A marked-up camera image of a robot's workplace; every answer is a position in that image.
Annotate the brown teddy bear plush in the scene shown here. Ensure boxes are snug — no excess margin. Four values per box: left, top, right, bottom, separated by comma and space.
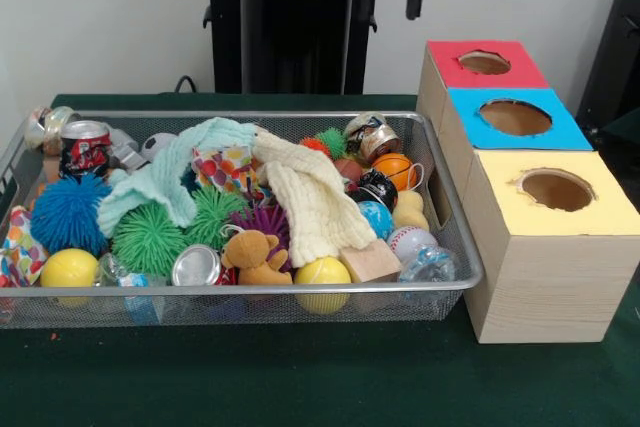
220, 229, 294, 287

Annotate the crushed red soda can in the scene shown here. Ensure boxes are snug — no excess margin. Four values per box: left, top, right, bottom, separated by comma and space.
171, 244, 236, 287

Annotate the wooden box with three holes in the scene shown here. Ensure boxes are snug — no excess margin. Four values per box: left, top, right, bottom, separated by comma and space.
416, 39, 640, 346

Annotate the silver mesh bin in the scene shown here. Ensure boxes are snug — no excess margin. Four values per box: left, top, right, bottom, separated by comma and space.
0, 109, 485, 331

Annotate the orange basketball toy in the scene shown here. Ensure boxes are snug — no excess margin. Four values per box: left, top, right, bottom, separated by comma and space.
372, 152, 419, 192

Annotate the black stand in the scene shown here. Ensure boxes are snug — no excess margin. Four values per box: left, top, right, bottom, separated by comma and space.
574, 0, 640, 148

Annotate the cream knitted cloth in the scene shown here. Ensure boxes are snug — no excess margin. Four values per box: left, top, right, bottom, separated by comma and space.
252, 129, 379, 269

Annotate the white baseball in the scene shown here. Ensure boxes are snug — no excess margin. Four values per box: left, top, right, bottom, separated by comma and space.
387, 226, 440, 264

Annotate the dark green table cloth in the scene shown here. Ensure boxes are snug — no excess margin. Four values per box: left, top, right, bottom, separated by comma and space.
597, 109, 640, 183
0, 92, 640, 427

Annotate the wooden block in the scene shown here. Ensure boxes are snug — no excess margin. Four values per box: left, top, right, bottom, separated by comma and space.
339, 239, 404, 284

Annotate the yellow ball with seam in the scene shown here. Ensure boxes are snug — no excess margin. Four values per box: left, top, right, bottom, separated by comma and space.
293, 256, 353, 316

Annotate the mint green knitted cloth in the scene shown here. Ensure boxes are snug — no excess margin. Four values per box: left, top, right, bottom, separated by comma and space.
96, 116, 261, 239

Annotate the green spiky rubber ball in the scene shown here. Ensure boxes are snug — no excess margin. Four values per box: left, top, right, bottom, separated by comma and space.
110, 204, 186, 278

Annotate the blue spiky rubber ball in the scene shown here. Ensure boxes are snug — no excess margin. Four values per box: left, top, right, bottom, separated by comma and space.
29, 174, 114, 258

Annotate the plain yellow ball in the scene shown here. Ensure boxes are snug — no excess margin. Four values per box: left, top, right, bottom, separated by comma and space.
39, 248, 100, 308

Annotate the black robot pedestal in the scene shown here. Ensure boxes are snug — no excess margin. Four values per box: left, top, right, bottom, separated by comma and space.
192, 0, 404, 96

